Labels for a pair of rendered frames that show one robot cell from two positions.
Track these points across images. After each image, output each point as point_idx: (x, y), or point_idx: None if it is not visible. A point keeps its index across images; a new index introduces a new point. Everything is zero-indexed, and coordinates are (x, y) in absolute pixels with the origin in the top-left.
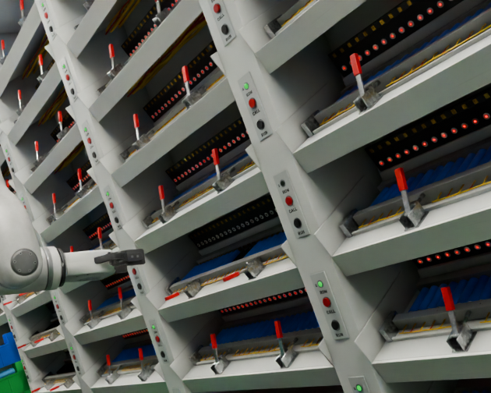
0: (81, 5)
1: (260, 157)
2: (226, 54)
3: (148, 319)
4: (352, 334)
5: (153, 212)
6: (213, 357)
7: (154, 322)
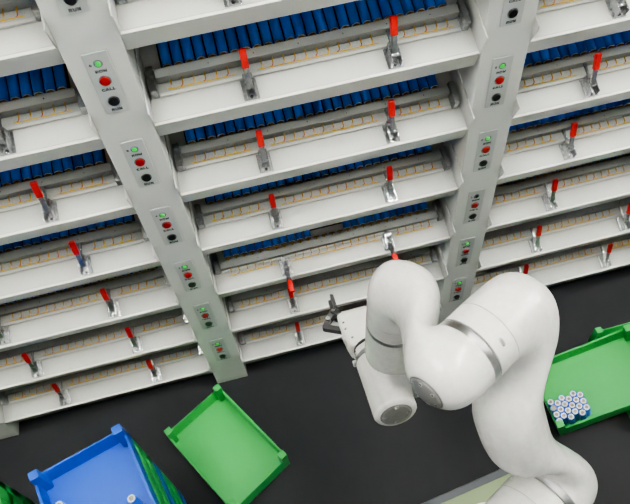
0: None
1: (464, 181)
2: (480, 113)
3: (192, 305)
4: (473, 260)
5: (199, 207)
6: (264, 299)
7: (206, 305)
